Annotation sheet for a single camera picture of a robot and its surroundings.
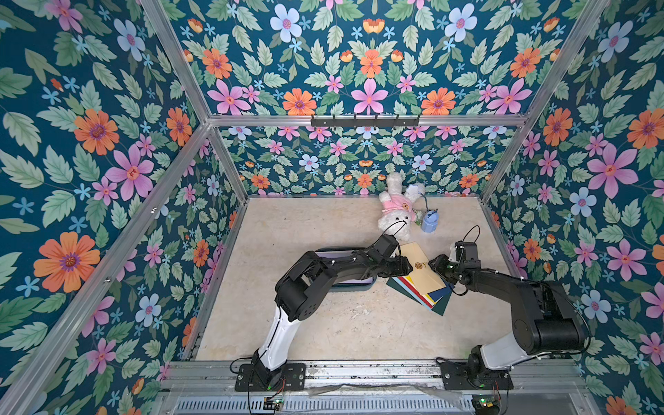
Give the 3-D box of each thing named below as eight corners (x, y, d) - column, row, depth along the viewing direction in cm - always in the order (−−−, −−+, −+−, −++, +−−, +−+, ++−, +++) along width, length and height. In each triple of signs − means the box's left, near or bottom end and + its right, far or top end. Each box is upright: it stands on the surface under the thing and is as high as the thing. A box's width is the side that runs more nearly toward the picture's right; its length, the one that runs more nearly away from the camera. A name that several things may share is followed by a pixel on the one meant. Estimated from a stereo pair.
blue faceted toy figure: (423, 232, 109) (427, 218, 102) (420, 222, 112) (425, 208, 105) (434, 232, 109) (440, 218, 102) (432, 222, 112) (437, 208, 105)
